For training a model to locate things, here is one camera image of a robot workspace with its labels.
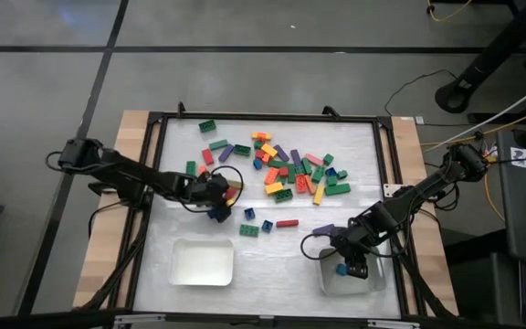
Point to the teal green long block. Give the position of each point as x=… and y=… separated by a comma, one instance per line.
x=218, y=145

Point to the olive long block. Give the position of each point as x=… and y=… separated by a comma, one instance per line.
x=235, y=184

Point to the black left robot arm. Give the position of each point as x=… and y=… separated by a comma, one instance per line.
x=121, y=168

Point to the small green block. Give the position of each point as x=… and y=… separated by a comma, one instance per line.
x=328, y=159
x=342, y=174
x=258, y=145
x=331, y=181

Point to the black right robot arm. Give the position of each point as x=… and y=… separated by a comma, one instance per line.
x=418, y=187

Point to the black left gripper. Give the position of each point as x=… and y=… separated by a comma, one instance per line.
x=203, y=189

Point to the red-orange studded brick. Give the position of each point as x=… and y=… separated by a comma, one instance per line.
x=301, y=183

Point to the black floor stand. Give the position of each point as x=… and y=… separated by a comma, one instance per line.
x=491, y=55

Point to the purple long block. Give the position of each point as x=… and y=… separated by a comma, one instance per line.
x=281, y=153
x=323, y=229
x=295, y=157
x=226, y=152

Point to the orange long block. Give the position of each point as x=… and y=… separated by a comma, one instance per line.
x=271, y=175
x=310, y=184
x=202, y=170

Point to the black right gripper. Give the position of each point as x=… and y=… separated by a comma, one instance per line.
x=354, y=242

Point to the dark grey side table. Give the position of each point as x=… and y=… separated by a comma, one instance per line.
x=518, y=219

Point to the small green studded brick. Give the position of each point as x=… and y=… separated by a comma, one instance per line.
x=299, y=169

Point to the white plastic bin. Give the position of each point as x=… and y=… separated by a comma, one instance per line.
x=331, y=285
x=199, y=262

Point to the small red block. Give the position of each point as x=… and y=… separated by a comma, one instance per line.
x=283, y=172
x=259, y=154

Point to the pink long block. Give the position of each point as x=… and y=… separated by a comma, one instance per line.
x=314, y=159

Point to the black frame clamp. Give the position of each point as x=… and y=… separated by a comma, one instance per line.
x=181, y=109
x=330, y=111

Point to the small blue brick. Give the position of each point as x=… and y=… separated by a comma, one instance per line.
x=257, y=164
x=330, y=172
x=249, y=213
x=341, y=269
x=267, y=226
x=211, y=214

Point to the metal bracket plate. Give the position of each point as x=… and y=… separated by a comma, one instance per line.
x=390, y=189

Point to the red long block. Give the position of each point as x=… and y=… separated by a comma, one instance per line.
x=287, y=223
x=207, y=156
x=231, y=194

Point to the yellow long block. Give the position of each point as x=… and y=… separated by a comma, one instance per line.
x=269, y=150
x=255, y=135
x=319, y=194
x=274, y=187

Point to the small orange block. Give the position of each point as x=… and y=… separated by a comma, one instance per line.
x=266, y=158
x=261, y=138

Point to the dark green studded brick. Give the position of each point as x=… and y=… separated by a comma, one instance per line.
x=242, y=150
x=283, y=195
x=207, y=126

